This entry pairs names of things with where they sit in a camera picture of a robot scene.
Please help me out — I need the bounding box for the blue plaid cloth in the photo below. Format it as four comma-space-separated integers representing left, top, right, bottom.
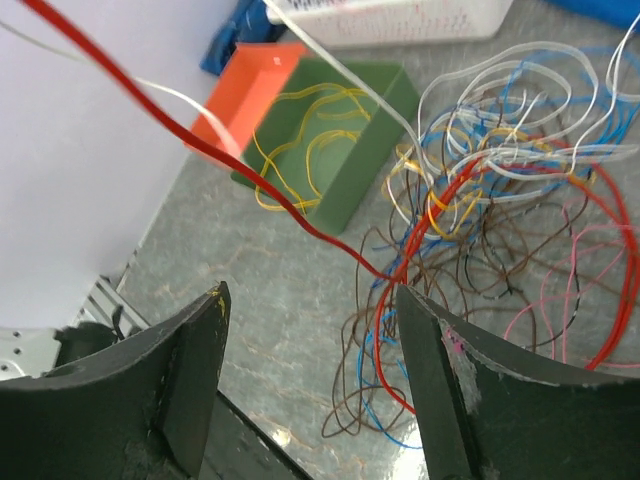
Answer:
200, 0, 286, 76

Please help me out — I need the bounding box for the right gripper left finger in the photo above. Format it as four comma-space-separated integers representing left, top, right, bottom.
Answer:
1, 282, 231, 479

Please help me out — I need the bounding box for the thick red wire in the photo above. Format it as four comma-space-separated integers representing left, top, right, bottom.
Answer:
19, 0, 629, 416

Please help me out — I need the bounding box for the white wire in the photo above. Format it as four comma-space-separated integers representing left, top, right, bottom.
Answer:
0, 0, 640, 181

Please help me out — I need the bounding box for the white perforated basket rear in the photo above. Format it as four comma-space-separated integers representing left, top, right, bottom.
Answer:
275, 0, 513, 48

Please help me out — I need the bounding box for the bright blue cloth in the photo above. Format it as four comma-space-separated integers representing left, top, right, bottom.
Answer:
548, 0, 639, 28

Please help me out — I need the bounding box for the coloured wire pile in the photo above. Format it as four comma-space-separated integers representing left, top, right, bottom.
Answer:
319, 9, 640, 451

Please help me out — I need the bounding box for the yellow wire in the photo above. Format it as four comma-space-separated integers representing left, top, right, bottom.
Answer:
252, 82, 374, 214

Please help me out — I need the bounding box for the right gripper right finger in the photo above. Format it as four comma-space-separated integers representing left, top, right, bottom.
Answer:
396, 286, 639, 479

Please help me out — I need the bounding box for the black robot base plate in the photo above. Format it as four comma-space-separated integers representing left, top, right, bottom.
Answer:
198, 391, 312, 480

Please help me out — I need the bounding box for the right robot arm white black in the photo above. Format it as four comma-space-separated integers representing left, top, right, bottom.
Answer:
1, 282, 639, 479

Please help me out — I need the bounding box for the orange plastic tray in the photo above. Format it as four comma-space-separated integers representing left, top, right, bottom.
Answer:
191, 42, 308, 158

